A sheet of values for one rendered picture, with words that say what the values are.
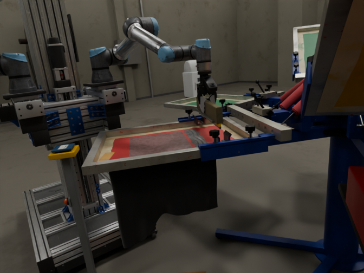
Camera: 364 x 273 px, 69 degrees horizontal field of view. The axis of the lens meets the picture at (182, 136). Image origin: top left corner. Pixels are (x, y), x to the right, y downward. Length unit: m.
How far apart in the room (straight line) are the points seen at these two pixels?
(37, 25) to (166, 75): 9.36
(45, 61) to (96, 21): 8.25
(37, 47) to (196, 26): 10.48
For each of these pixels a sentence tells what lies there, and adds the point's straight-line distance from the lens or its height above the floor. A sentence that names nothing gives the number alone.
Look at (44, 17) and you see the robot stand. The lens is 2.09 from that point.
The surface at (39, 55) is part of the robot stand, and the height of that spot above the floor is 1.47.
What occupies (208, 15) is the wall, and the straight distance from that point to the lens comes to 12.69.
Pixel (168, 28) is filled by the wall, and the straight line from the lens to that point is 11.41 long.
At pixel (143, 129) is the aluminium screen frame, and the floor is 0.97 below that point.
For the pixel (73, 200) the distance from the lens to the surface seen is 1.65.
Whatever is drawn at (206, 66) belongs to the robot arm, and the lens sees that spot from 1.36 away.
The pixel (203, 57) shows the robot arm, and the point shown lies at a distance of 1.35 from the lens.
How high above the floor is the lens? 1.36
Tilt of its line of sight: 16 degrees down
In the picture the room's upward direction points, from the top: 6 degrees counter-clockwise
